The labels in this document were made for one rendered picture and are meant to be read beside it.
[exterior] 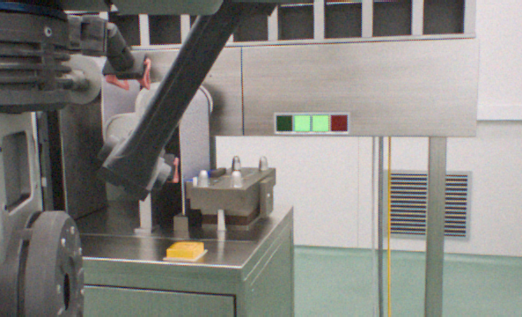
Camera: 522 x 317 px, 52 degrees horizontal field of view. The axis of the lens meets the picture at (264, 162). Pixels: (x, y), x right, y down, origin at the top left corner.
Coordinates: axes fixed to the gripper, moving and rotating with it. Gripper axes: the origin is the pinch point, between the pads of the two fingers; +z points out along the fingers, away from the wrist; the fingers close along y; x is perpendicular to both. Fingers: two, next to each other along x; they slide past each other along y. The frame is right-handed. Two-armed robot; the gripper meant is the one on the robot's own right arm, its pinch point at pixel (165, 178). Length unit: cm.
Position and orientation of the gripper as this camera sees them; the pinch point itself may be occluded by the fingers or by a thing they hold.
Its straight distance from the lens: 147.2
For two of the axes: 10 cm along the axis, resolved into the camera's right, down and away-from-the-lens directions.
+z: 2.0, 4.0, 8.9
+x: 0.9, -9.2, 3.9
